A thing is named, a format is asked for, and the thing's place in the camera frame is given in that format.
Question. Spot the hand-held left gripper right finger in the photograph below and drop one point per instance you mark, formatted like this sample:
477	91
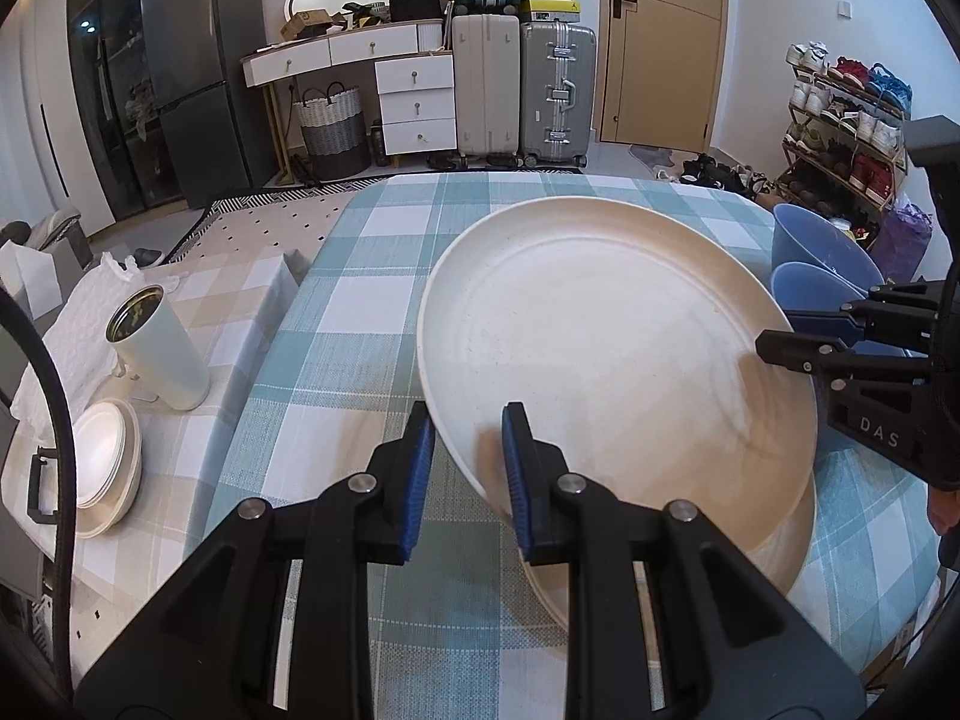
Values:
517	495

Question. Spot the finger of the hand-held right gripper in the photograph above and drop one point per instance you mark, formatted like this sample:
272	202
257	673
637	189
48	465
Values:
795	351
874	313

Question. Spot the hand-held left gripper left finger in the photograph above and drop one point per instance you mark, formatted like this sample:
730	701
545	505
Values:
418	495

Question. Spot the dark blue bowl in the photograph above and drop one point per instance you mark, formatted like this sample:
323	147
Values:
806	289
817	240

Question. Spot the stack of white bowls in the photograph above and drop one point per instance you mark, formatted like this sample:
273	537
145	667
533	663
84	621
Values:
105	457

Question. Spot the person's right hand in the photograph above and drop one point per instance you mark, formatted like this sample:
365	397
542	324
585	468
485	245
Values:
945	510

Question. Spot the purple bag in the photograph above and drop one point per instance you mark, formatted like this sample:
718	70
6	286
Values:
900	240

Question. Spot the gold metal shoe rack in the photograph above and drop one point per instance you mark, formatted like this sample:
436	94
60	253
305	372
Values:
847	157

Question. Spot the teal plaid tablecloth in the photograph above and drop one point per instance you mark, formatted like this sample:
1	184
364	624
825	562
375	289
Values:
337	330

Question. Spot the rows of racked shoes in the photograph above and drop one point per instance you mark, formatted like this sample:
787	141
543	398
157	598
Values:
862	127

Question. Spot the pile of scattered shoes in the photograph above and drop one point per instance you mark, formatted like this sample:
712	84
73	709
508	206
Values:
712	176

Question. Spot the grey door mat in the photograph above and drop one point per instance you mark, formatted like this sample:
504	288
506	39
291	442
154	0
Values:
652	157

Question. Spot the beige plaid tablecloth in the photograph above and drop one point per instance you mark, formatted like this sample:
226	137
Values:
232	330

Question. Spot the white tumbler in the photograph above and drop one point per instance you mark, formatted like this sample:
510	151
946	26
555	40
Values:
161	360

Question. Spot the beige dotted rug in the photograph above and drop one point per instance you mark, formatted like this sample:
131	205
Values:
262	229

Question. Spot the tan wooden door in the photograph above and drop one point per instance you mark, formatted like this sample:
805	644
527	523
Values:
667	52

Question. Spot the silver suitcase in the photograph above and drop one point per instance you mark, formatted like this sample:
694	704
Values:
559	90

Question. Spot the dark water bottle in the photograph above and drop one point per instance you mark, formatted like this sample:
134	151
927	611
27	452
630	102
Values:
378	142

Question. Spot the grey slipper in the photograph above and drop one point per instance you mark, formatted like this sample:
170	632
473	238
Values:
150	257

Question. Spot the woven laundry basket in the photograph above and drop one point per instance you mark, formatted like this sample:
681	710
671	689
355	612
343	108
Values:
334	131

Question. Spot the white crumpled plastic bag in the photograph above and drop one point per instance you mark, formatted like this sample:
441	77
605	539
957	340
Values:
82	315

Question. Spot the black clip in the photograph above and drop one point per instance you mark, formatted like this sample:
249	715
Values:
34	487

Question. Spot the white dresser with drawers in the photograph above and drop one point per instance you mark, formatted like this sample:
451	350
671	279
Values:
412	105

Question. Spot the beige suitcase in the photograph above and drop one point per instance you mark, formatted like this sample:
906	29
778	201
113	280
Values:
486	82

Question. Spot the black yellow shoe box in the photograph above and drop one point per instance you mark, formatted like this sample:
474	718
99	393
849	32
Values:
551	10

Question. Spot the white paper bag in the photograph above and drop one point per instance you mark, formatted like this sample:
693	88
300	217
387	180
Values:
26	274

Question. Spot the grey refrigerator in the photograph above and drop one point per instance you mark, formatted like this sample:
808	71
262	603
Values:
202	75

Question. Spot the small tan cardboard box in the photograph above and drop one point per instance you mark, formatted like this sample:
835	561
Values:
307	22

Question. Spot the black storage box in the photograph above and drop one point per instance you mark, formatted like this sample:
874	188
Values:
416	6

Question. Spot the black glass cabinet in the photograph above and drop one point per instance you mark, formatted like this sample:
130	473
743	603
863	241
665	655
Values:
112	90

